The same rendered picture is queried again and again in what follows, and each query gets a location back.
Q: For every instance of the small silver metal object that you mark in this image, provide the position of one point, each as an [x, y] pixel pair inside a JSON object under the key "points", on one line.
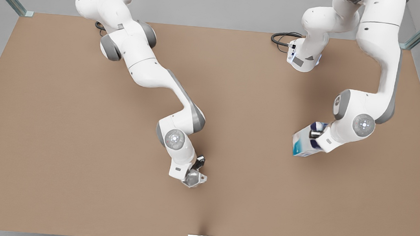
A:
{"points": [[194, 178]]}

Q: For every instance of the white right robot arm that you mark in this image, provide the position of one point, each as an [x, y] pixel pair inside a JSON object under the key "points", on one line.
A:
{"points": [[148, 73]]}

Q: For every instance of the white teal blue carton box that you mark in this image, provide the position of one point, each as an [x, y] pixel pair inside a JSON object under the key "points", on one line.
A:
{"points": [[302, 144]]}

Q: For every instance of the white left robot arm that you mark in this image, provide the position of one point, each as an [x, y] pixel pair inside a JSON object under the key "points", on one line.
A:
{"points": [[380, 42]]}

